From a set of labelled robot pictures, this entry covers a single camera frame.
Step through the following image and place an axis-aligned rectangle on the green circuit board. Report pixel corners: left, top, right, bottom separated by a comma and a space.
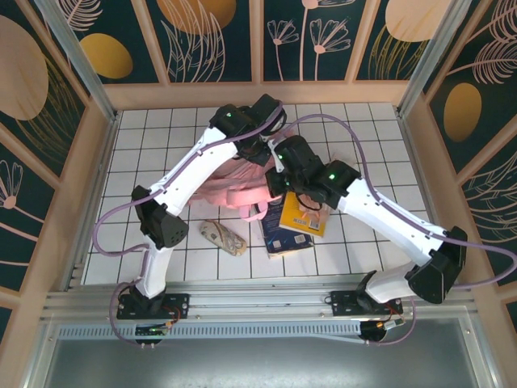
134, 323, 170, 337

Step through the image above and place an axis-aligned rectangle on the aluminium mounting rail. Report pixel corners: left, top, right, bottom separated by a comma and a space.
42, 278, 480, 323

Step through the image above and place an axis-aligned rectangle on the beige patterned pencil pouch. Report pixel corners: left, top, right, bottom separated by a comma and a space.
200, 219, 247, 258

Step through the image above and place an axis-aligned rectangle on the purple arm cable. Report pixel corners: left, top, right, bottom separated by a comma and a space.
258, 112, 517, 348
93, 100, 288, 348

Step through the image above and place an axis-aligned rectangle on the black round cable mount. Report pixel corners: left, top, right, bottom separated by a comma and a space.
359, 318, 406, 343

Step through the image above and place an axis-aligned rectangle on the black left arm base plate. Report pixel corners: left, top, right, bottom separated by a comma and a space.
116, 293, 191, 320

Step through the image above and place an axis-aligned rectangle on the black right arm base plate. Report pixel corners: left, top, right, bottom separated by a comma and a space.
330, 289, 404, 318

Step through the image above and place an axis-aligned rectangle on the dark blue book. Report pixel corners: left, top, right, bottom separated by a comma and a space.
260, 201, 315, 259

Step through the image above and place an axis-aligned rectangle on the pink student backpack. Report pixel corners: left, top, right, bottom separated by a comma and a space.
188, 151, 284, 222

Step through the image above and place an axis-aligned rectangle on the aluminium frame post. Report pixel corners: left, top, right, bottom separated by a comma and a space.
34, 0, 120, 122
397, 0, 484, 118

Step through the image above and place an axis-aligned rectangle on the brushed metal panel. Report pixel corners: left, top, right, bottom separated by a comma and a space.
23, 317, 500, 388

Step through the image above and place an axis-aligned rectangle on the grey slotted cable duct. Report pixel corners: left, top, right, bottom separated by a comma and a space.
58, 322, 367, 344

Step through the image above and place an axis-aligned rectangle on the aluminium side rail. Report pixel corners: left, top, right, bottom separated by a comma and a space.
64, 112, 121, 292
393, 105, 460, 284

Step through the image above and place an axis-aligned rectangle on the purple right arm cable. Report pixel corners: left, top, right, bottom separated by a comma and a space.
258, 112, 517, 348

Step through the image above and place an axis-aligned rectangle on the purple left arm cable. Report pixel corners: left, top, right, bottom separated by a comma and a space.
93, 100, 288, 348

